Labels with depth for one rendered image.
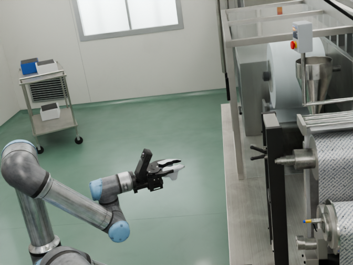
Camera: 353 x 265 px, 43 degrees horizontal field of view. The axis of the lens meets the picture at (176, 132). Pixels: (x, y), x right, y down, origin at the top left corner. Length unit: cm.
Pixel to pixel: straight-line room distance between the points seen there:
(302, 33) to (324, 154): 45
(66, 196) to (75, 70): 562
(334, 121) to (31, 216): 106
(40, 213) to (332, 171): 100
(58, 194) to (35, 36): 575
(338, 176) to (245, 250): 54
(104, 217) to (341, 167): 78
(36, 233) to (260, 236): 86
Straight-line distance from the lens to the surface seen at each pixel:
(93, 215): 155
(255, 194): 214
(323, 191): 144
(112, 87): 698
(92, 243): 365
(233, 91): 209
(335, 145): 141
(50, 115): 597
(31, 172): 147
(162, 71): 679
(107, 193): 167
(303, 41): 161
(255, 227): 191
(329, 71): 182
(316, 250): 136
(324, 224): 127
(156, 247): 343
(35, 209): 166
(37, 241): 172
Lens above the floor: 197
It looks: 21 degrees down
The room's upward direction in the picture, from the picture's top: 8 degrees counter-clockwise
